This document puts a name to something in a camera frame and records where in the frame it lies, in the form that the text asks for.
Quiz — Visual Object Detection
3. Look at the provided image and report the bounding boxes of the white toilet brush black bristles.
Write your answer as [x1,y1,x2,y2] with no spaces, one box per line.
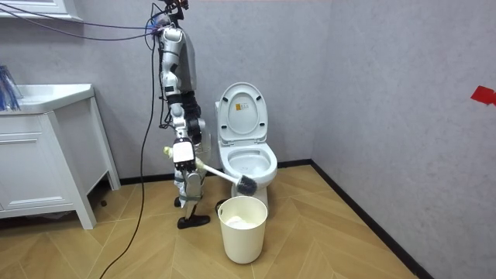
[162,146,259,197]

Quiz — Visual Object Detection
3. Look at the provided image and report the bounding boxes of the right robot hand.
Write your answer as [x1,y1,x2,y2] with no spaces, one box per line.
[171,138,198,174]

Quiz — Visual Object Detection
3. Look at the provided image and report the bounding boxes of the white crumpled paper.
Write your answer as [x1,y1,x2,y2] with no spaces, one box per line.
[225,215,257,230]

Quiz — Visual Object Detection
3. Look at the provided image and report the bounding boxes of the cream waste bin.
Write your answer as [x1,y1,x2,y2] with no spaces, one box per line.
[217,195,269,265]

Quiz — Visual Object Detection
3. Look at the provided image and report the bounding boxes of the cable bundle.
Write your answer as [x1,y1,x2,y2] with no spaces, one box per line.
[0,2,166,43]

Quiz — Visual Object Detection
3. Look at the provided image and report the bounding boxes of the robot body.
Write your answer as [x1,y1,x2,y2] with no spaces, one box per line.
[149,0,207,145]

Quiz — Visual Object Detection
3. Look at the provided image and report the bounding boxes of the white toilet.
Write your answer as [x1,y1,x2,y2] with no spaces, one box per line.
[214,81,279,211]

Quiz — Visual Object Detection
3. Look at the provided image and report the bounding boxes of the white vanity cabinet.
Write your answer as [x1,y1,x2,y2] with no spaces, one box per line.
[0,83,122,231]

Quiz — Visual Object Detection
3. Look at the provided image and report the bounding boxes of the robot legs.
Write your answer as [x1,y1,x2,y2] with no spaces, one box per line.
[172,115,212,230]

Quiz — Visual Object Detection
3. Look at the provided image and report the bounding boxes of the black floor cable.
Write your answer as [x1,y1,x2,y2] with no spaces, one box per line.
[98,34,158,279]

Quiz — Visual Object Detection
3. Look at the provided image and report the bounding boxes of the white wall cabinet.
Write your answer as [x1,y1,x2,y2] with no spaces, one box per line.
[0,0,84,22]

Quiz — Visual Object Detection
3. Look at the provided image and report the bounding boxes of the red tape piece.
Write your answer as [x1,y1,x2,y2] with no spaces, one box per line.
[470,84,496,107]

